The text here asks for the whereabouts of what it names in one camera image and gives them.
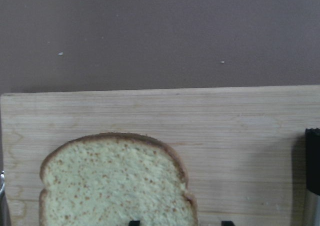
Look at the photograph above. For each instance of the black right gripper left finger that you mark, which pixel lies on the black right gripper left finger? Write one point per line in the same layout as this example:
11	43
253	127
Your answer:
134	223

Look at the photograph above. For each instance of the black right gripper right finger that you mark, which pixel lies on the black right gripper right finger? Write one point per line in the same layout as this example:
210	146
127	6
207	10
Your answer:
227	223

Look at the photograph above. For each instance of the bread slice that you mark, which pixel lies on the bread slice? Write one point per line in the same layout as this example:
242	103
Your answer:
115	179

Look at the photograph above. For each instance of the wooden cutting board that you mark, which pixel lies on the wooden cutting board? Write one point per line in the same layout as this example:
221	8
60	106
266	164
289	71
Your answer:
243	148

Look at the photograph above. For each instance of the black handled knife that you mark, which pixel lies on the black handled knife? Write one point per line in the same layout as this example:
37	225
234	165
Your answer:
312	172

